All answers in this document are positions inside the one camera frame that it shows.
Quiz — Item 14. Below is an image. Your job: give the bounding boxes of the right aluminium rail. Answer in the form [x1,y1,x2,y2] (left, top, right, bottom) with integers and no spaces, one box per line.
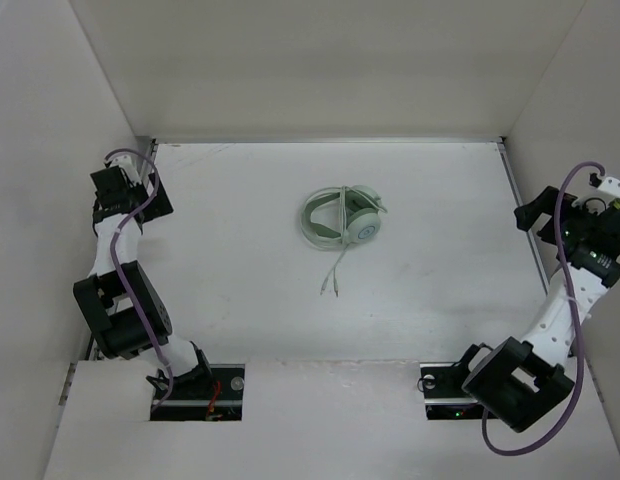
[495,140,549,296]

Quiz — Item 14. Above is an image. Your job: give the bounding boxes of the pale green headphone cable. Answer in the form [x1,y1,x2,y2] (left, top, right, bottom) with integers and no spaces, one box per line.
[300,185,389,296]

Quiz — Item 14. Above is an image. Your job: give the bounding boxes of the mint green headphones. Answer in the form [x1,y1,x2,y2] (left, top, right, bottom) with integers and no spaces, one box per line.
[300,185,388,250]

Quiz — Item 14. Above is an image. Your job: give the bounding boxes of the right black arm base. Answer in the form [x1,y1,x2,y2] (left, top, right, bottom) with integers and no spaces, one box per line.
[417,362,484,421]

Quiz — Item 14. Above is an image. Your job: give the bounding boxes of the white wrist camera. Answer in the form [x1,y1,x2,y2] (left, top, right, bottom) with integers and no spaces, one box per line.
[572,172,620,209]
[104,152,142,185]

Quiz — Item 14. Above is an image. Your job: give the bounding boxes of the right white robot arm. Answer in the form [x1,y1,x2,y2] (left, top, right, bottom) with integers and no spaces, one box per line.
[453,177,620,433]

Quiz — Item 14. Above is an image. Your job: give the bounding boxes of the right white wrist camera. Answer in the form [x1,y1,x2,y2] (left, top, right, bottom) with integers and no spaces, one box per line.
[572,172,620,209]

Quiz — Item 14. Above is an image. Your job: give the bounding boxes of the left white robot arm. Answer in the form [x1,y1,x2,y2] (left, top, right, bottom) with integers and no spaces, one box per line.
[73,160,214,400]

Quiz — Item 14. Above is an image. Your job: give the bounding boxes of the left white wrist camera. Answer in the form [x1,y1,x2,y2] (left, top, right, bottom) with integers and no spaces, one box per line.
[104,152,142,185]

